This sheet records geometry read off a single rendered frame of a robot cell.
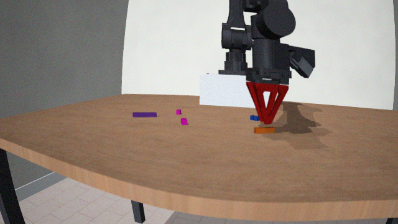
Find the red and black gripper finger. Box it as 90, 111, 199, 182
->
246, 82, 277, 122
252, 83, 289, 124

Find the purple rod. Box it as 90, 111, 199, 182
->
132, 112, 157, 117

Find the orange rod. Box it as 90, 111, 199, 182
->
254, 127, 275, 134

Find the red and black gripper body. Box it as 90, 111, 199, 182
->
244, 39, 292, 85

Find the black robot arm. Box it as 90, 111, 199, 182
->
218, 0, 315, 78

